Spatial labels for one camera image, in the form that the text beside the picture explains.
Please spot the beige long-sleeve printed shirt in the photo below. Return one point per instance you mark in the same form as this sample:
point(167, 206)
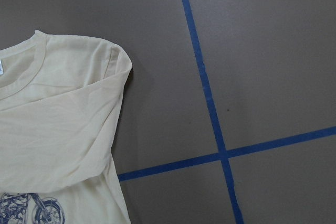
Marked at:
point(61, 97)

